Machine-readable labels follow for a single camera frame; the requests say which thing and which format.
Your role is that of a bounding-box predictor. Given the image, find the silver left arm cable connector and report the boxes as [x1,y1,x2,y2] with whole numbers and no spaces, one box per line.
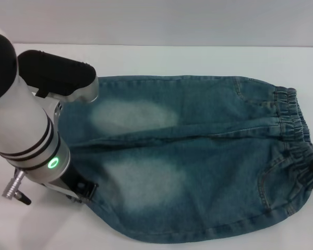
[1,168,32,206]

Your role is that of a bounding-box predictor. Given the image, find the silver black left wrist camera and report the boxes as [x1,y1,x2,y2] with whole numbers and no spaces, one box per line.
[17,50,100,104]

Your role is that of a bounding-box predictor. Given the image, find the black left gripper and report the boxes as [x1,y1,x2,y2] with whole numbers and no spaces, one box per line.
[58,168,99,207]

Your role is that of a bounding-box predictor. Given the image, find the blue denim shorts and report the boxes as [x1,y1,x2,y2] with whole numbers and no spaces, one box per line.
[56,74,313,244]

